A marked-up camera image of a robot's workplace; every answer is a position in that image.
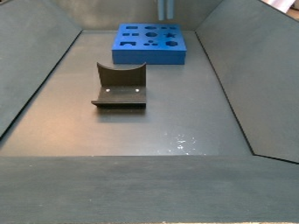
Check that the light blue square-circle object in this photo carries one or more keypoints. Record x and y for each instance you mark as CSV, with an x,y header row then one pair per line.
x,y
165,9

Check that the black curved fixture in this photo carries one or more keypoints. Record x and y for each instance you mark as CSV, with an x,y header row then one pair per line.
x,y
122,87

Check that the blue block with shaped holes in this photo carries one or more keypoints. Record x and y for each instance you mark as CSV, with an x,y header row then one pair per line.
x,y
156,44

